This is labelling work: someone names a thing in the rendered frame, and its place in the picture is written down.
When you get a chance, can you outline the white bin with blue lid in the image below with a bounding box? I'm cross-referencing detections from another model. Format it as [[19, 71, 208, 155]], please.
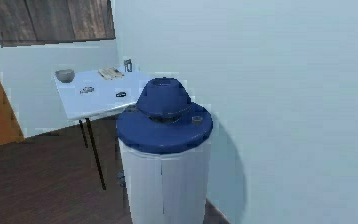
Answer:
[[116, 77, 214, 224]]

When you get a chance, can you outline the beige open book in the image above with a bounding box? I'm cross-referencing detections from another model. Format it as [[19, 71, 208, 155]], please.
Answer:
[[97, 66, 125, 81]]

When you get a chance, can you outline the dark wooden wall panel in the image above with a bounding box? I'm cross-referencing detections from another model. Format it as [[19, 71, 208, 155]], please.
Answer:
[[0, 0, 117, 48]]

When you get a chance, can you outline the white table with black legs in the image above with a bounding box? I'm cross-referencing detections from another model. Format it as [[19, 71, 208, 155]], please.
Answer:
[[53, 65, 154, 191]]

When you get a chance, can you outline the orange wooden door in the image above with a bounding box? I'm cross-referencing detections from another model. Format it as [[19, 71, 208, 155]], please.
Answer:
[[0, 51, 25, 150]]

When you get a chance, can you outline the grey bowl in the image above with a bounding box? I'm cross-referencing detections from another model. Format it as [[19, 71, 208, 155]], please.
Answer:
[[54, 68, 76, 84]]

